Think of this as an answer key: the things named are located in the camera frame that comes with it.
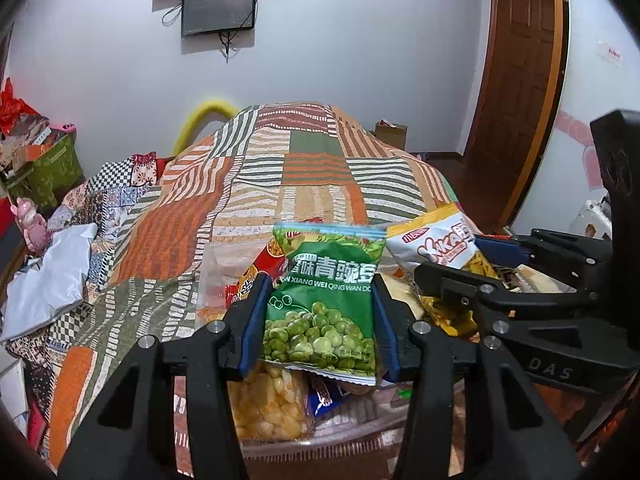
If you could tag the clear plastic bin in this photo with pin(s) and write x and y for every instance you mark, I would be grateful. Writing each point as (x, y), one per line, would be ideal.
(215, 270)

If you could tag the yellow foam tube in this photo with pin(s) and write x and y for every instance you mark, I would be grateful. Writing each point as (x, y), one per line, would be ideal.
(187, 125)

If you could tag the green box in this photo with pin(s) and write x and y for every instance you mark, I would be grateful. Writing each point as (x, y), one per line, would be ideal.
(50, 170)

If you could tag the pink toy figure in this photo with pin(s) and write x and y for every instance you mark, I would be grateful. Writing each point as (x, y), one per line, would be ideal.
(35, 225)

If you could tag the green pea packet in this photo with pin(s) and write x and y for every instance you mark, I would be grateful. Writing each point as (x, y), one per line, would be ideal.
(320, 285)

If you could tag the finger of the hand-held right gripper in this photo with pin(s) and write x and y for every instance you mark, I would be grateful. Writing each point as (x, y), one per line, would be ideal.
(540, 340)
(500, 249)

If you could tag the small black monitor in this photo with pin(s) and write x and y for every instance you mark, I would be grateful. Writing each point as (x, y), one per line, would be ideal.
(220, 10)

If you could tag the striped patchwork blanket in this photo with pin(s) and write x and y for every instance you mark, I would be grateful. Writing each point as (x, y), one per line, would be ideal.
(310, 170)

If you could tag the blue biscuit packet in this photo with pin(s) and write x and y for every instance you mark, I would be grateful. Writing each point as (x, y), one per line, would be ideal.
(322, 400)

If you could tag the brown wooden door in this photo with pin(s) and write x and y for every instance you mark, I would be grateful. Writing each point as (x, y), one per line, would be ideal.
(520, 85)

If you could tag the white and yellow snack packet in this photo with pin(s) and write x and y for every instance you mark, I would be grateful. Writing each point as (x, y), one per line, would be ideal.
(440, 245)

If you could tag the cardboard box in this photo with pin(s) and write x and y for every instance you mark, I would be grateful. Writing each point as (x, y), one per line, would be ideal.
(390, 135)

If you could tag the clear bag of yellow puffs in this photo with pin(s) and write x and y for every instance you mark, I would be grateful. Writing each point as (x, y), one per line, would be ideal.
(270, 405)

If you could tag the white box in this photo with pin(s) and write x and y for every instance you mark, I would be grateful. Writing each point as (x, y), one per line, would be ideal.
(12, 385)

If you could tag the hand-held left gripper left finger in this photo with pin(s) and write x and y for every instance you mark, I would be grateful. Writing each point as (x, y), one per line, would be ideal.
(252, 320)

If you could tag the pink heart wall sticker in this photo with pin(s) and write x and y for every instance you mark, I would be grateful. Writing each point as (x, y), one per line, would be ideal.
(595, 170)

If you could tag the grey cloth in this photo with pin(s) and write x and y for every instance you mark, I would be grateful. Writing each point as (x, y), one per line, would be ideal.
(45, 280)

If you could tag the white wall notice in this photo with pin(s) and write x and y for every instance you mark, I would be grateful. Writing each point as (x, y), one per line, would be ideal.
(611, 52)

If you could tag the red cracker packet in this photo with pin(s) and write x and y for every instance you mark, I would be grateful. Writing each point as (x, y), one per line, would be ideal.
(255, 272)

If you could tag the checkered patchwork quilt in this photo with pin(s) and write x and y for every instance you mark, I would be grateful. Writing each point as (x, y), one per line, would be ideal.
(115, 180)

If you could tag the red patterned gift bag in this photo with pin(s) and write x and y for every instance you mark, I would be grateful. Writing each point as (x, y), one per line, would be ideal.
(15, 105)

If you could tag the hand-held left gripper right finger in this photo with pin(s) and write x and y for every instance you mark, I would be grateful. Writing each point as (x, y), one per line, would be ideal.
(387, 330)

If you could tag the pink ribbon wall sticker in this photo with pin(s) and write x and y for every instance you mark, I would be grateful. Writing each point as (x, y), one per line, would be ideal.
(575, 127)

